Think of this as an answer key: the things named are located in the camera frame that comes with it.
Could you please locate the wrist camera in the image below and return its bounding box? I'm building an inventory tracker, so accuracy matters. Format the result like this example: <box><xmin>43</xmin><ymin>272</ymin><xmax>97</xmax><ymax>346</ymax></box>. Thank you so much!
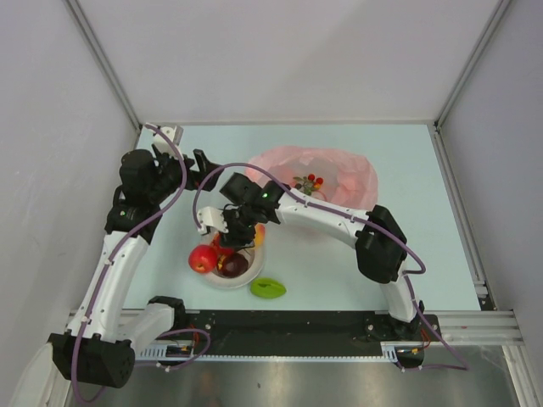
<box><xmin>144</xmin><ymin>123</ymin><xmax>183</xmax><ymax>159</ymax></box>
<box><xmin>196</xmin><ymin>206</ymin><xmax>228</xmax><ymax>235</ymax></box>

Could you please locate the white cable duct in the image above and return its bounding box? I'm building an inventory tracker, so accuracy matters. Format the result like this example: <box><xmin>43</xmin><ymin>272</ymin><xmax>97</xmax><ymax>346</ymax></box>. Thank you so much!
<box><xmin>136</xmin><ymin>340</ymin><xmax>397</xmax><ymax>365</ymax></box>

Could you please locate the white plate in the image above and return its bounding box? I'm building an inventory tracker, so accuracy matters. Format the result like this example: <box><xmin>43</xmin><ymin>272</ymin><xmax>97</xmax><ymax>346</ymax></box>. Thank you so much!
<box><xmin>200</xmin><ymin>233</ymin><xmax>266</xmax><ymax>289</ymax></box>

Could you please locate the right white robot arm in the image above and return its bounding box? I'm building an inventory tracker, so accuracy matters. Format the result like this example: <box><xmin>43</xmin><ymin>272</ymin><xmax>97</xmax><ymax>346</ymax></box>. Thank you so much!
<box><xmin>220</xmin><ymin>173</ymin><xmax>425</xmax><ymax>340</ymax></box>

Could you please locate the aluminium rail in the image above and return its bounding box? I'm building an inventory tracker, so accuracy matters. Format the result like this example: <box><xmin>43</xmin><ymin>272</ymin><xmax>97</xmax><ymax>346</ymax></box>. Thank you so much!
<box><xmin>63</xmin><ymin>303</ymin><xmax>522</xmax><ymax>347</ymax></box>
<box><xmin>428</xmin><ymin>124</ymin><xmax>496</xmax><ymax>311</ymax></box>

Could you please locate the fake red apple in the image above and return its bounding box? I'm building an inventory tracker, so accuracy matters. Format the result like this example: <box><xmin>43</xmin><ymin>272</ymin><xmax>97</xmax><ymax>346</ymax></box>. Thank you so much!
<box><xmin>188</xmin><ymin>244</ymin><xmax>218</xmax><ymax>274</ymax></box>

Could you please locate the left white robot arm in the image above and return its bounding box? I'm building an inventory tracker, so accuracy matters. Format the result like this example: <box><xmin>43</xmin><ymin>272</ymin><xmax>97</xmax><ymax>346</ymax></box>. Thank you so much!
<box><xmin>48</xmin><ymin>147</ymin><xmax>218</xmax><ymax>390</ymax></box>

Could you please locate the pink plastic bag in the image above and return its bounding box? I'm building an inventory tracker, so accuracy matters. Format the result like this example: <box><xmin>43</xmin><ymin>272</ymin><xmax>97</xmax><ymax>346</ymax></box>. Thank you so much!
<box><xmin>249</xmin><ymin>146</ymin><xmax>378</xmax><ymax>210</ymax></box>

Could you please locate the aluminium front rail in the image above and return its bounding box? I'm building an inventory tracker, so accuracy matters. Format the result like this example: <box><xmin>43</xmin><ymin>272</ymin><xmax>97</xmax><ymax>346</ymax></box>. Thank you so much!
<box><xmin>63</xmin><ymin>303</ymin><xmax>522</xmax><ymax>347</ymax></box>

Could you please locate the right side aluminium rail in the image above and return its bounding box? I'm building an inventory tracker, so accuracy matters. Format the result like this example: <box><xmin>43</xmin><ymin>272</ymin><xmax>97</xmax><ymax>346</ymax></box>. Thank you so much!
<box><xmin>428</xmin><ymin>124</ymin><xmax>496</xmax><ymax>311</ymax></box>

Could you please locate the aluminium frame post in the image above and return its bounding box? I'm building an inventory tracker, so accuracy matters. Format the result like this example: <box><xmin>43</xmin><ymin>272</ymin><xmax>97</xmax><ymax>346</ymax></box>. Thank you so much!
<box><xmin>433</xmin><ymin>0</ymin><xmax>514</xmax><ymax>128</ymax></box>
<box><xmin>63</xmin><ymin>0</ymin><xmax>142</xmax><ymax>135</ymax></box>

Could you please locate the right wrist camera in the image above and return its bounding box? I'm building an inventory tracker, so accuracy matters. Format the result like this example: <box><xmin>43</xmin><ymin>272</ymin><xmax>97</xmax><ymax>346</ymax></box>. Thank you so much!
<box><xmin>196</xmin><ymin>206</ymin><xmax>228</xmax><ymax>235</ymax></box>

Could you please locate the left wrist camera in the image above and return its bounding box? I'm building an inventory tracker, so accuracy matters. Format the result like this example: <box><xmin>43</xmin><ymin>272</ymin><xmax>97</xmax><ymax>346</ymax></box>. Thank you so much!
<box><xmin>144</xmin><ymin>123</ymin><xmax>183</xmax><ymax>159</ymax></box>

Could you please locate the left aluminium frame post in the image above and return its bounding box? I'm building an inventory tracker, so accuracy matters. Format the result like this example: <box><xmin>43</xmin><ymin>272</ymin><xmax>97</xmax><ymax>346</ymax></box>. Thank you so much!
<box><xmin>63</xmin><ymin>0</ymin><xmax>142</xmax><ymax>135</ymax></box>

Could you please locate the fake cherry tomatoes bunch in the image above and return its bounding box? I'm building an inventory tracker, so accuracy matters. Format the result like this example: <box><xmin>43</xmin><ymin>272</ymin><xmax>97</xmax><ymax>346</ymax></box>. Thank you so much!
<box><xmin>292</xmin><ymin>173</ymin><xmax>324</xmax><ymax>196</ymax></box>

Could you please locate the fake dark purple fruit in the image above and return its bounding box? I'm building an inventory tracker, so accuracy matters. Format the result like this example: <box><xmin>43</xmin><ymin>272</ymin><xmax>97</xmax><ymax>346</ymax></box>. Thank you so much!
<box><xmin>217</xmin><ymin>253</ymin><xmax>249</xmax><ymax>278</ymax></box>

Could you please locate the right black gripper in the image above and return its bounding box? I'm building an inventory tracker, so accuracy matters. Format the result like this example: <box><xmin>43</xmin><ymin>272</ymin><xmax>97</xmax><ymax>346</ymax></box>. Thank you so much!
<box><xmin>216</xmin><ymin>203</ymin><xmax>258</xmax><ymax>251</ymax></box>

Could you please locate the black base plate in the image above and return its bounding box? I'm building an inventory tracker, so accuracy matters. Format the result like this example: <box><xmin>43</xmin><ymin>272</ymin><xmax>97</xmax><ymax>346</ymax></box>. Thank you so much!
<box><xmin>163</xmin><ymin>310</ymin><xmax>440</xmax><ymax>367</ymax></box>

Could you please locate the right aluminium frame post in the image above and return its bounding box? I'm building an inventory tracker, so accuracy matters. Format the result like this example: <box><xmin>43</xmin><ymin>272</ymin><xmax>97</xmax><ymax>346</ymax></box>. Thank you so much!
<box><xmin>433</xmin><ymin>0</ymin><xmax>514</xmax><ymax>128</ymax></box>

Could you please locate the fake yellow fruit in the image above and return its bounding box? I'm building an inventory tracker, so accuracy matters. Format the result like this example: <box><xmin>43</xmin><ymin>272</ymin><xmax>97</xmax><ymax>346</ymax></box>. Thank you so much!
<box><xmin>253</xmin><ymin>224</ymin><xmax>266</xmax><ymax>248</ymax></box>

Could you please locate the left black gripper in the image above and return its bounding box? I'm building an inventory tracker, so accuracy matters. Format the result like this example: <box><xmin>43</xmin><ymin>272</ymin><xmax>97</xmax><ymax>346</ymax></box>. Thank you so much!
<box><xmin>148</xmin><ymin>148</ymin><xmax>222</xmax><ymax>204</ymax></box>

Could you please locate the fake green star fruit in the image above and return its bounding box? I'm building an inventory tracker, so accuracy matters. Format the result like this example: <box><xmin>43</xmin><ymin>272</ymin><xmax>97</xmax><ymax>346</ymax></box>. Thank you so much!
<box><xmin>249</xmin><ymin>277</ymin><xmax>287</xmax><ymax>299</ymax></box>

